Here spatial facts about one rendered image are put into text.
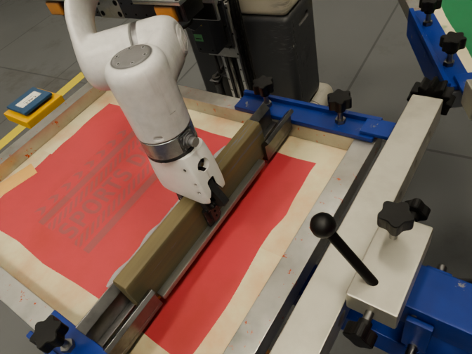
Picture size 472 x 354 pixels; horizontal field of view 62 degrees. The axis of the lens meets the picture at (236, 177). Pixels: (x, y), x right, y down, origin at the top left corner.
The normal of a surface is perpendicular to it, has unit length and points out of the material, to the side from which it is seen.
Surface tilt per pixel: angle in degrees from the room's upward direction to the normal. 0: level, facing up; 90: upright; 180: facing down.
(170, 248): 90
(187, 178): 89
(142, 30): 15
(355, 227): 0
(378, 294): 0
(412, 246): 0
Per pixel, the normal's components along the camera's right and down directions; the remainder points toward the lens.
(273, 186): -0.22, -0.66
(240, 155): 0.81, 0.29
